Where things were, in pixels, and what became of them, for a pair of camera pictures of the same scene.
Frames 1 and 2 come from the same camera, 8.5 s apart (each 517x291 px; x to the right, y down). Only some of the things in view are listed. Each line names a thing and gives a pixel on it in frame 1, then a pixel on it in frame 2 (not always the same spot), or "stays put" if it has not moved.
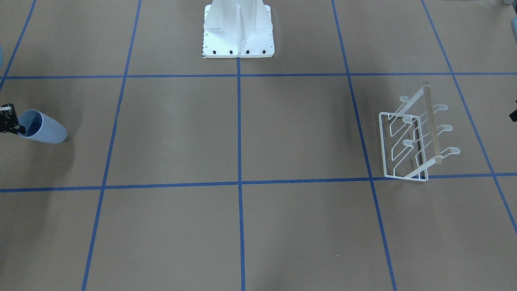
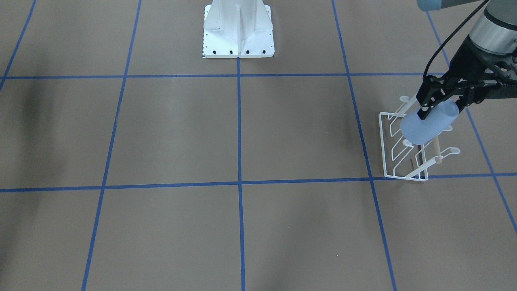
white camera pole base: x=236 y=28 stays put
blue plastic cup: x=41 y=127 to x=416 y=131
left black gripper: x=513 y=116 to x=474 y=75
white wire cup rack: x=408 y=137 stays put
